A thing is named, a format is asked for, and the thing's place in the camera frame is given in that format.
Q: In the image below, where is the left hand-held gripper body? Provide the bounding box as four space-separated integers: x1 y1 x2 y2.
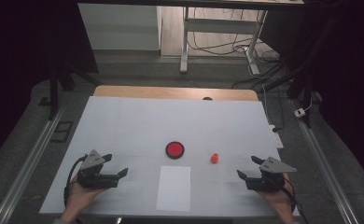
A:
77 149 119 189

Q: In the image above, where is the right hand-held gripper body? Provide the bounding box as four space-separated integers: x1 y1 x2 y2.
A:
245 156 298 192

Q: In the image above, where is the person's right hand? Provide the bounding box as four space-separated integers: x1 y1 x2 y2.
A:
258 173 296 216

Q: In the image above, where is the person's left hand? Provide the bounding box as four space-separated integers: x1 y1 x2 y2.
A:
63 175 108 216

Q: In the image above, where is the white power strip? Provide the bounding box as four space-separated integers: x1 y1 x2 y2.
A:
268 124 285 149

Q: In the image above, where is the black floor socket plate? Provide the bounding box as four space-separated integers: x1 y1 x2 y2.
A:
49 120 75 144

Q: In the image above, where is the white paper sheet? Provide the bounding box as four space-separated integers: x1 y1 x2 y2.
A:
156 165 192 213

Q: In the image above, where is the round red ink pad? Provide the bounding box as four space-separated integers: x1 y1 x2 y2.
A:
165 141 186 161

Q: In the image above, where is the white table mat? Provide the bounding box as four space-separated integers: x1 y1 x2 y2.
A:
39 95 300 218

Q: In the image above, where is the black metal stand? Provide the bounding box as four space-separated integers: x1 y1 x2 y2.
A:
48 62 104 120
258 55 316 129

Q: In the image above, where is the wooden table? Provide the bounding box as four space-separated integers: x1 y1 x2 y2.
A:
92 85 259 102

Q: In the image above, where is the white cabinet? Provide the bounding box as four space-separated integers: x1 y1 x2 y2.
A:
77 3 162 51

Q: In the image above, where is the dark curtain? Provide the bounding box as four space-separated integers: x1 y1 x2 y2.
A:
260 0 364 188
0 0 99 169

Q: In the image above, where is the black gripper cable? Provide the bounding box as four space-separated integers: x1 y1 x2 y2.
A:
63 154 88 207
282 178 310 224

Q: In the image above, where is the metal floor rail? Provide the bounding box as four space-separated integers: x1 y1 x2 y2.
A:
290 99 360 224
0 102 67 224

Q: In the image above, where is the tangle of floor cables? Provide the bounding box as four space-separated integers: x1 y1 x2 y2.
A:
188 8 281 64

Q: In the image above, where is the white desk frame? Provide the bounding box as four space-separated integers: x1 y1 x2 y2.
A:
179 6 269 76

